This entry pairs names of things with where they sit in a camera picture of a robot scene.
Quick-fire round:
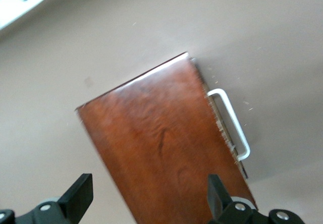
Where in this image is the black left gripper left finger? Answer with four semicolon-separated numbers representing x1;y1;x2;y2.
15;173;94;224

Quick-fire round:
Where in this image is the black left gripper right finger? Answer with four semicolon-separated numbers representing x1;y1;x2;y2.
207;173;265;224

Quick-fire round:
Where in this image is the light wooden drawer with handle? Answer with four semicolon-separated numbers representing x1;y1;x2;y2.
189;57;251;180

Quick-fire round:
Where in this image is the dark brown wooden cabinet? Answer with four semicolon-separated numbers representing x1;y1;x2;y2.
75;51;258;224

